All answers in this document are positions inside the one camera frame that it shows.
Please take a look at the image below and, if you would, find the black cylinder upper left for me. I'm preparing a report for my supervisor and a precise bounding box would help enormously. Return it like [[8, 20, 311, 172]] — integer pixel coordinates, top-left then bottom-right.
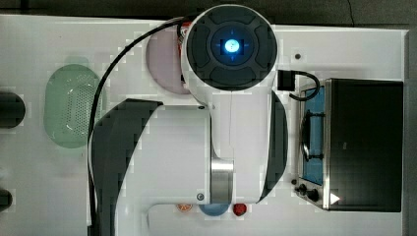
[[0, 91, 26, 129]]

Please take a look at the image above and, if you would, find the black cylinder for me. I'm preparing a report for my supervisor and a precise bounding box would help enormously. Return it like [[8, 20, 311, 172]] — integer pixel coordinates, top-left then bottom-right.
[[0, 189, 13, 211], [0, 91, 26, 129]]

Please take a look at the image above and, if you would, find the orange slice toy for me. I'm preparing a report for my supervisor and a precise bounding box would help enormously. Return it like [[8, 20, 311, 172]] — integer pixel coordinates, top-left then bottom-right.
[[176, 204, 193, 212]]

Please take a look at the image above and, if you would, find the blue bowl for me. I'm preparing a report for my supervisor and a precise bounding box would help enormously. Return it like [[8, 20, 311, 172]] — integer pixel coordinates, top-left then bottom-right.
[[199, 204, 229, 216]]

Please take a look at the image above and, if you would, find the red strawberry toy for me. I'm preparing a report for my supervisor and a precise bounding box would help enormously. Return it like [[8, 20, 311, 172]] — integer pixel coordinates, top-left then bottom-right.
[[233, 204, 248, 216]]

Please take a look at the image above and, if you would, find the black cylinder lower left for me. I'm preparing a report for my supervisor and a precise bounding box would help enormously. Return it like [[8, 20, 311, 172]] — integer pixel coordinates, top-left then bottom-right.
[[0, 189, 13, 211]]

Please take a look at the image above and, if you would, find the purple round plate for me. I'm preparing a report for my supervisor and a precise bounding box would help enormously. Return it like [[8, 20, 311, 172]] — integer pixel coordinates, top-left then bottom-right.
[[146, 27, 190, 94]]

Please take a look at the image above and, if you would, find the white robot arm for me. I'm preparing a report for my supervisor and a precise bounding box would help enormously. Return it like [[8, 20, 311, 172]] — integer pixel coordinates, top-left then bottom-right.
[[89, 4, 287, 236]]

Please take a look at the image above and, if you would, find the red ketchup bottle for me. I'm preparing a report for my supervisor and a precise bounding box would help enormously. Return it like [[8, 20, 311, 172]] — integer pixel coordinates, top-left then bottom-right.
[[176, 22, 191, 56]]

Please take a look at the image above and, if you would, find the black toaster oven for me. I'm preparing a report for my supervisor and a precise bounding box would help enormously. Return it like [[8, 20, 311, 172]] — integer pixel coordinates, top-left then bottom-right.
[[295, 79, 403, 212]]

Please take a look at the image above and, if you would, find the green perforated colander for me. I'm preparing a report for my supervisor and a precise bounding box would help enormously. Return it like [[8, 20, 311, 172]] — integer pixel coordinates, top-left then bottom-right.
[[43, 64, 99, 148]]

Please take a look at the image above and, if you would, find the black usb cable connector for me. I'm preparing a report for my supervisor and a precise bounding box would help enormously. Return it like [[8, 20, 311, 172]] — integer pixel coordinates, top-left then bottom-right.
[[277, 70, 320, 101]]

